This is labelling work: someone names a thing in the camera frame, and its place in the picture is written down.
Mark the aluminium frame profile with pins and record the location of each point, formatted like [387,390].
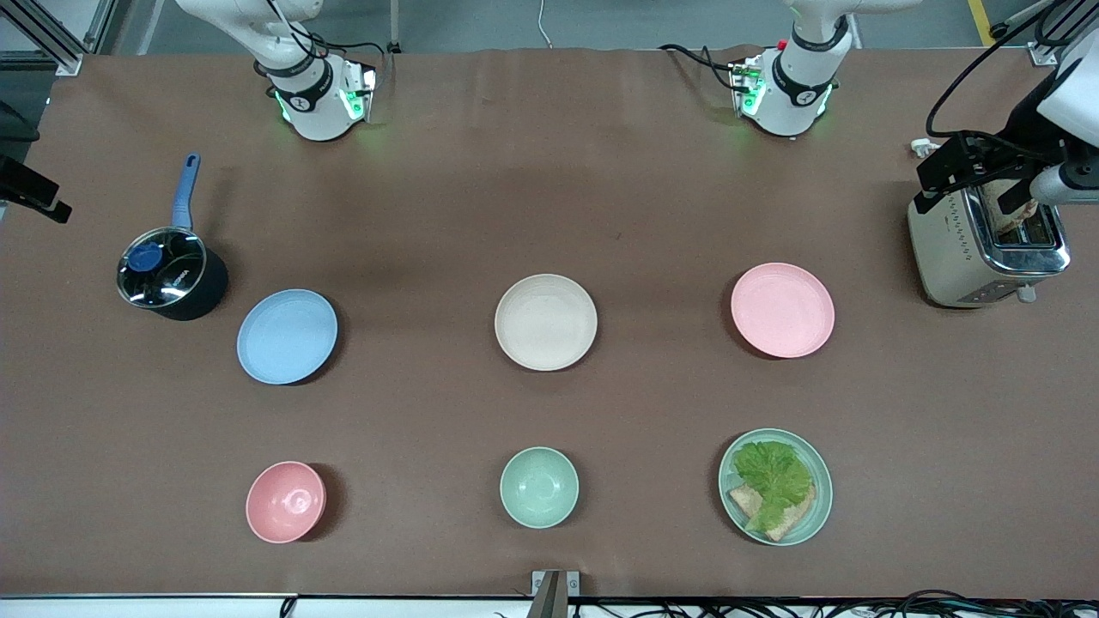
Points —
[1046,50]
[60,39]

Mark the beige plate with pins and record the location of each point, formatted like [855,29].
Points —
[546,323]

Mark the white power plug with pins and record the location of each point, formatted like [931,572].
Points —
[922,148]

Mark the brown table mat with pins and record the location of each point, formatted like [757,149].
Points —
[549,197]

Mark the green plate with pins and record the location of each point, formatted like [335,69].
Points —
[820,498]

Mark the green bowl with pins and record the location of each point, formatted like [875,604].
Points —
[539,487]

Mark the brown bread slice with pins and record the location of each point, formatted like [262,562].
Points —
[794,522]

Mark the glass lid with blue knob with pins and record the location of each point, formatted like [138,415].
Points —
[176,275]

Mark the silver metal toaster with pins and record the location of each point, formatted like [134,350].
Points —
[962,257]

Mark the green lettuce leaf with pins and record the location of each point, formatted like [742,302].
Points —
[773,472]

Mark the toast slice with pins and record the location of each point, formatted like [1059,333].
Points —
[994,208]

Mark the pink bowl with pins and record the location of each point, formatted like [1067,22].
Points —
[285,502]

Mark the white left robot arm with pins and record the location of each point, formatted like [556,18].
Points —
[790,94]

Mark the blue plate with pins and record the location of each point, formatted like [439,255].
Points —
[288,336]

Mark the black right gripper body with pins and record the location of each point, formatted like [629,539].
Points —
[10,129]

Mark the pink plate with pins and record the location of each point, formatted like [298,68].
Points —
[782,310]

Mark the dark blue saucepan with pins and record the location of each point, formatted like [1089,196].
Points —
[206,296]

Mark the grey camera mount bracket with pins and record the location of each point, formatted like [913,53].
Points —
[555,592]

